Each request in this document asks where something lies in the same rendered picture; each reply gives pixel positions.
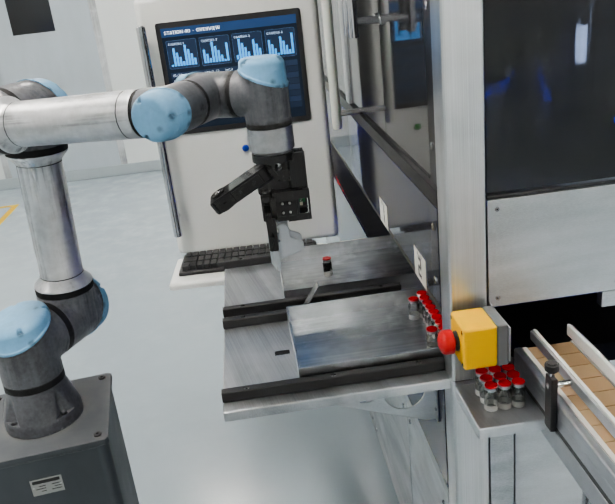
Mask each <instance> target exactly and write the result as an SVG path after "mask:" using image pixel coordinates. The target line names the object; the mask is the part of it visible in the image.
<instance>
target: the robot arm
mask: <svg viewBox="0 0 615 504"><path fill-rule="evenodd" d="M288 86H289V81H288V80H287V75H286V69H285V63H284V59H283V58H282V57H281V56H280V55H277V54H264V55H255V56H249V57H244V58H241V59H240V60H239V62H238V70H234V71H218V72H191V73H189V74H182V75H180V76H178V77H177V78H176V81H175V82H174V83H172V84H169V85H165V86H159V87H149V88H141V89H131V90H121V91H112V92H102V93H92V94H83V95H73V96H68V95H67V94H66V92H65V91H64V90H63V89H61V88H60V87H59V86H58V85H57V84H56V83H54V82H52V81H50V80H47V79H43V78H34V79H22V80H19V81H17V82H15V83H11V84H6V85H2V86H0V156H1V155H5V157H6V158H7V159H8V160H10V161H11V162H13V163H14V164H15V165H16V169H17V174H18V178H19V183H20V187H21V192H22V196H23V201H24V206H25V210H26V215H27V219H28V224H29V228H30V233H31V238H32V242H33V247H34V251H35V256H36V261H37V265H38V270H39V274H40V278H39V279H38V280H37V281H36V283H35V285H34V289H35V293H36V298H37V300H29V301H23V302H19V303H17V304H16V305H14V306H12V305H11V306H9V307H7V308H5V309H3V310H2V311H0V378H1V382H2V385H3V388H4V392H5V401H4V413H3V422H4V425H5V428H6V431H7V433H8V434H9V435H10V436H12V437H14V438H18V439H36V438H41V437H45V436H49V435H52V434H54V433H57V432H59V431H61V430H63V429H65V428H66V427H68V426H69V425H71V424H72V423H73V422H75V421H76V420H77V419H78V418H79V416H80V415H81V413H82V411H83V403H82V399H81V396H80V394H79V392H78V391H77V389H76V388H75V387H74V385H73V384H72V382H71V381H70V380H69V378H68V377H67V376H66V374H65V370H64V367H63V363H62V359H61V356H62V355H63V354H64V353H65V352H67V351H68V350H69V349H71V348H72V347H73V346H75V345H76V344H77V343H78V342H80V341H81V340H82V339H84V338H85V337H86V336H88V335H90V334H92V333H93V332H94V331H95V330H96V329H97V328H98V327H99V326H100V325H101V324H102V323H103V322H104V320H105V319H106V317H107V314H108V311H109V300H108V296H107V293H106V291H105V289H104V288H101V287H100V283H99V282H98V281H97V280H96V279H94V278H93V276H92V274H91V273H90V272H88V271H87V270H85V269H83V264H82V259H81V254H80V249H79V244H78V238H77V233H76V228H75V223H74V217H73V212H72V207H71V202H70V197H69V191H68V186H67V181H66V176H65V170H64V165H63V160H62V158H63V156H64V155H65V153H66V152H67V151H68V144H72V143H86V142H100V141H114V140H128V139H141V138H146V139H148V140H150V141H152V142H164V141H169V140H173V139H176V138H178V137H179V136H181V135H182V134H184V133H185V132H188V131H190V130H192V129H194V128H196V127H198V126H201V125H203V124H205V123H207V122H209V121H211V120H213V119H217V118H235V117H245V120H246V127H247V134H248V142H249V149H250V152H251V153H252V162H253V163H255V164H256V165H254V166H253V167H252V168H250V169H249V170H247V171H246V172H244V173H243V174H242V175H240V176H239V177H237V178H236V179H234V180H233V181H232V182H230V183H229V184H227V185H226V186H224V187H222V188H220V189H218V190H217V191H216V192H214V193H213V194H212V196H211V199H210V206H211V207H212V208H213V209H214V211H215V212H216V213H217V214H218V215H220V214H222V213H223V212H226V211H228V210H229V209H230V208H232V207H233V206H234V205H235V204H236V203H238V202H239V201H240V200H242V199H243V198H245V197H246V196H248V195H249V194H251V193H252V192H253V191H255V190H256V189H258V193H259V195H260V198H261V205H262V213H263V219H264V222H266V226H267V233H268V241H269V248H270V255H271V262H272V264H273V266H274V267H275V268H276V269H277V271H281V261H280V260H281V259H283V258H285V257H287V256H290V255H293V254H295V253H298V252H300V251H302V250H303V248H304V242H303V241H302V236H301V234H300V233H298V232H295V231H292V230H290V229H289V227H288V223H287V220H289V222H291V221H298V220H306V219H312V213H311V204H310V195H309V188H308V183H307V174H306V165H305V155H304V151H303V149H302V147H300V148H293V147H294V146H295V143H294V134H293V125H292V118H291V108H290V99H289V90H288ZM278 164H281V165H280V166H279V167H278ZM307 198H308V204H307ZM308 206H309V212H308ZM306 212H307V213H306ZM276 222H277V225H276ZM277 230H278V233H277Z"/></svg>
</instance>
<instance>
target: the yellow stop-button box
mask: <svg viewBox="0 0 615 504"><path fill-rule="evenodd" d="M450 317H451V331H452V332H453V335H454V337H455V339H456V351H455V355H456V356H457V358H458V360H459V361H460V363H461V364H462V366H463V368H464V369H465V370H471V369H477V368H484V367H491V366H495V365H498V366H501V365H507V364H508V324H507V322H506V321H505V320H504V319H503V318H502V316H501V315H500V314H499V313H498V311H497V310H496V309H495V308H494V307H493V306H485V307H483V309H482V308H474V309H467V310H460V311H453V312H451V316H450Z"/></svg>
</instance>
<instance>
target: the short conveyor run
mask: <svg viewBox="0 0 615 504"><path fill-rule="evenodd" d="M567 335H568V336H569V337H570V338H571V339H572V340H571V342H564V343H557V344H549V343H548V342H547V341H546V340H545V339H544V338H543V336H542V335H541V334H540V333H539V332H538V331H537V330H536V329H533V330H531V331H530V339H531V340H532V342H533V343H534V344H535V345H536V346H537V347H530V348H527V347H522V348H521V347H518V348H515V349H514V352H513V365H514V370H516V371H518V372H519V373H520V377H521V378H523V379H524V380H525V389H526V392H527V394H528V395H529V396H530V398H531V399H532V400H533V402H534V403H535V404H536V406H537V407H538V409H539V410H540V411H541V413H542V414H543V415H544V417H545V425H546V429H543V430H540V431H541V432H542V433H543V435H544V436H545V438H546V439H547V441H548V442H549V443H550V445H551V446H552V448H553V449H554V451H555V452H556V453H557V455H558V456H559V458H560V459H561V461H562V462H563V464H564V465H565V466H566V468H567V469H568V471H569V472H570V474H571V475H572V476H573V478H574V479H575V481H576V482H577V484H578V485H579V486H580V488H581V489H582V491H583V492H584V494H585V495H586V496H587V498H588V499H589V501H590V502H591V504H615V366H614V365H613V364H612V363H611V362H610V361H609V360H608V359H607V358H606V357H605V356H604V355H603V354H602V353H601V352H600V351H599V350H598V349H597V348H596V347H595V346H594V345H593V344H592V343H591V342H590V341H589V340H588V339H587V338H586V337H585V336H584V335H583V334H582V333H581V332H580V331H579V330H578V329H577V328H576V327H575V326H574V325H573V324H572V325H571V324H567Z"/></svg>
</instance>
